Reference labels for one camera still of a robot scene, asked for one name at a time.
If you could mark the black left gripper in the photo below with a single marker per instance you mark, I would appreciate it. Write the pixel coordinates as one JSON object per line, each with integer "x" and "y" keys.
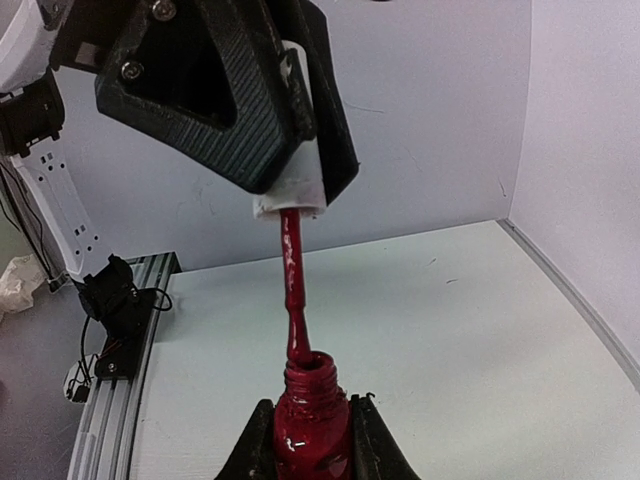
{"x": 210, "y": 79}

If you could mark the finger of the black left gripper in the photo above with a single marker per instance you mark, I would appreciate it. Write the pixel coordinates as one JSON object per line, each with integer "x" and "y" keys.
{"x": 303, "y": 26}

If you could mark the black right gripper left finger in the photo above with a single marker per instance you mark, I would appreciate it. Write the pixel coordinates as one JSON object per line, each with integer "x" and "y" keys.
{"x": 252, "y": 457}

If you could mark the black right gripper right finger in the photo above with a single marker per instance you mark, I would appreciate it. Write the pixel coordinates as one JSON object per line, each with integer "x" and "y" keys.
{"x": 376, "y": 455}

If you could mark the red nail polish bottle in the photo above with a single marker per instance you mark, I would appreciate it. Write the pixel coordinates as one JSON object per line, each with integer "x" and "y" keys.
{"x": 312, "y": 434}

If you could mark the white nail polish cap brush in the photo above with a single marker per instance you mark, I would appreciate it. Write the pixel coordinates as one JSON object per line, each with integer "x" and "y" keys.
{"x": 298, "y": 192}

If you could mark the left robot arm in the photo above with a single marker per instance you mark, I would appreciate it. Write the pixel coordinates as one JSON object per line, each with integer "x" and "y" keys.
{"x": 32, "y": 117}

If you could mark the crumpled white paper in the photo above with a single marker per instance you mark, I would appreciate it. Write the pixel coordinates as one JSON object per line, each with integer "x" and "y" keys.
{"x": 21, "y": 278}

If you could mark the aluminium front rail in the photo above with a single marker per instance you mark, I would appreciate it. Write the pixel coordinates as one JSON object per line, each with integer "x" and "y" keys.
{"x": 111, "y": 382}

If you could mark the aluminium rail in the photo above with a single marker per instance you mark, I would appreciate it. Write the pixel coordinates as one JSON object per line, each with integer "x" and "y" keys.
{"x": 597, "y": 324}
{"x": 111, "y": 382}

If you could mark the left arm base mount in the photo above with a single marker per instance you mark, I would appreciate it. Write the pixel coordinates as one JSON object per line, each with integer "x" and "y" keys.
{"x": 125, "y": 311}

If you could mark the aluminium back rail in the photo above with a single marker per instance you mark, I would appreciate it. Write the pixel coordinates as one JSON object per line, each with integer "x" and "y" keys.
{"x": 597, "y": 324}

